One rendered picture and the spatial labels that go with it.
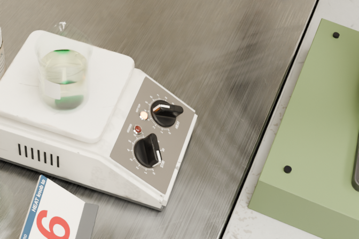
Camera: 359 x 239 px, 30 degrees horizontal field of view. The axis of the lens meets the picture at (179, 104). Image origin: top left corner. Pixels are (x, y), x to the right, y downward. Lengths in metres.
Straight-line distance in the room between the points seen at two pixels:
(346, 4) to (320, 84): 0.24
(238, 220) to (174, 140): 0.11
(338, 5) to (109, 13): 0.33
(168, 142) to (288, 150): 0.13
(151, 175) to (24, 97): 0.15
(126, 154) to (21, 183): 0.12
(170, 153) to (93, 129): 0.10
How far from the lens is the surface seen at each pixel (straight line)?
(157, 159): 0.68
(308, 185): 0.70
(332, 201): 0.70
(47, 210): 0.68
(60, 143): 0.68
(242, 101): 0.82
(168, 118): 0.73
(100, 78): 0.70
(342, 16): 0.98
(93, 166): 0.68
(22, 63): 0.72
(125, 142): 0.69
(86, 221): 0.70
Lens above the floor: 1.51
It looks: 50 degrees down
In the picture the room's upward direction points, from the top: 11 degrees clockwise
